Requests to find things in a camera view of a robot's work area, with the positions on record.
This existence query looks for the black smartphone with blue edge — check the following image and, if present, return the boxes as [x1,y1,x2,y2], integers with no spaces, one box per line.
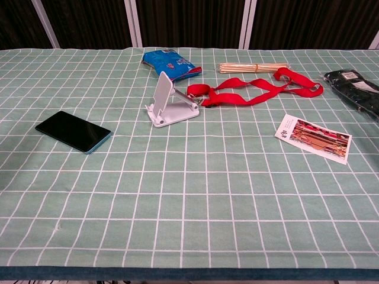
[34,111,113,155]

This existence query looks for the white folding phone stand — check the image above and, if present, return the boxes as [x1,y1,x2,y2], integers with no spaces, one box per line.
[144,70,201,128]

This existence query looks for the green checked tablecloth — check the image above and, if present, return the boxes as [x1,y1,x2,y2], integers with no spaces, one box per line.
[0,46,379,280]

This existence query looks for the blue snack bag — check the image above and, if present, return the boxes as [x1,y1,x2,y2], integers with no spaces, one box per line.
[141,49,203,81]

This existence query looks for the bundle of wooden sticks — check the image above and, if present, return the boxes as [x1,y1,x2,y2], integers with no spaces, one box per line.
[218,62,291,73]

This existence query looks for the red and gold postcard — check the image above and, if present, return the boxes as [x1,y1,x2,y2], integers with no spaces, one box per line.
[274,114,352,165]

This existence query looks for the black gloves in plastic pack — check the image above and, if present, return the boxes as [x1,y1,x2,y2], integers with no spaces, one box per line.
[322,69,379,121]

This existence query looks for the red lanyard with metal clip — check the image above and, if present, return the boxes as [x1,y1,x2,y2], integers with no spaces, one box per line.
[186,67,325,108]

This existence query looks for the white aluminium frame post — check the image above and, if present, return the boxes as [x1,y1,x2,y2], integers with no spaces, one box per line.
[368,29,379,50]
[31,0,62,49]
[238,0,258,50]
[123,0,143,48]

